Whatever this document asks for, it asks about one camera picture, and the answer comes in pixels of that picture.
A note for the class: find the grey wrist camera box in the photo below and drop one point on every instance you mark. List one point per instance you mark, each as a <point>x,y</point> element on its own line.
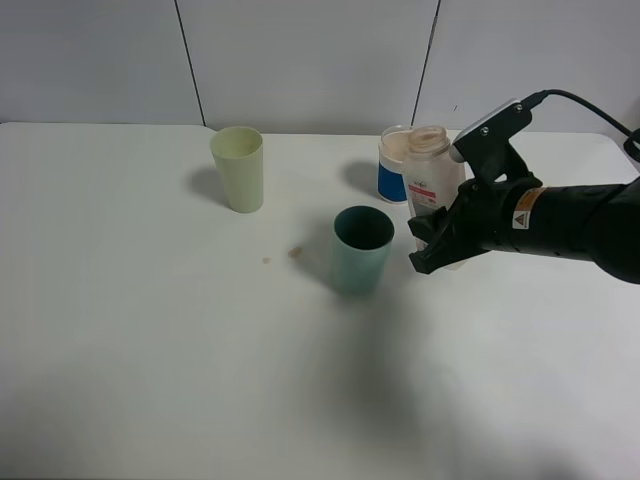
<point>485,145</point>

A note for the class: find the clear plastic drink bottle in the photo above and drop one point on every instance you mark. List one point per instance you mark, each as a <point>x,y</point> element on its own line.
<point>431,178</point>

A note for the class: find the pale yellow-green plastic cup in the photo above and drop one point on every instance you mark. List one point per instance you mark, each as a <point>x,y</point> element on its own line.
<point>238,156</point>

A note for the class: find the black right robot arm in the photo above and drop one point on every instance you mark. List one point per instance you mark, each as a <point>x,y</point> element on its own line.
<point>595,223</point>

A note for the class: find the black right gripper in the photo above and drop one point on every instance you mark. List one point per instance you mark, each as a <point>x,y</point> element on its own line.
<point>480,220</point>

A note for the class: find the clear cup with blue sleeve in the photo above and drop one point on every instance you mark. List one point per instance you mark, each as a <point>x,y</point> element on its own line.
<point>393,146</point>

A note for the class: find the teal green plastic cup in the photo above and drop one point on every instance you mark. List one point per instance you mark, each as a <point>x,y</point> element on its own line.
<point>362,237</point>

